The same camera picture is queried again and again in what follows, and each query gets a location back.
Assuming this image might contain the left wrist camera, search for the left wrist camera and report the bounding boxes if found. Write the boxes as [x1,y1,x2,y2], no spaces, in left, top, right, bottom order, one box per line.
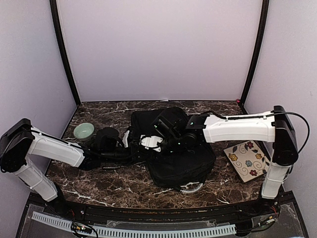
[122,130,133,148]

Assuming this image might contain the floral ceramic tile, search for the floral ceramic tile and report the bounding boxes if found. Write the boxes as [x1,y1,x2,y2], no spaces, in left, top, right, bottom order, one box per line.
[224,140,270,183]

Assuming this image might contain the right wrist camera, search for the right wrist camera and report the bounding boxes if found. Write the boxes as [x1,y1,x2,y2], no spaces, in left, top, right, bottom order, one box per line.
[140,135,163,152]

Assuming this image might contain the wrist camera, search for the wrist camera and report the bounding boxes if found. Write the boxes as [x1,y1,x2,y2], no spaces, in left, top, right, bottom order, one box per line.
[140,135,163,152]
[122,130,133,148]

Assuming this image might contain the black backpack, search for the black backpack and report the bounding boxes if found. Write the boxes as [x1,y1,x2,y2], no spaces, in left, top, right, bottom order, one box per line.
[127,107,216,193]

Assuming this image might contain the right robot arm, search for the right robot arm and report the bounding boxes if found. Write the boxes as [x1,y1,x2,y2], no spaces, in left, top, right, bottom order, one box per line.
[140,106,306,215]

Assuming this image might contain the pale green ceramic bowl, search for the pale green ceramic bowl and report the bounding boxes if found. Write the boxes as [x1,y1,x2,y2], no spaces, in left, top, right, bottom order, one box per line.
[73,122,95,141]

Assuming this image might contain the white slotted cable duct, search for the white slotted cable duct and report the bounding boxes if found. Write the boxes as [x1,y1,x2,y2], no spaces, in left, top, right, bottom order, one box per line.
[31,212,237,238]

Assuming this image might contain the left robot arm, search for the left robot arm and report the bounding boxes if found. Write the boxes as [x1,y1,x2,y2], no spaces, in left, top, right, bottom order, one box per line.
[0,119,133,216]

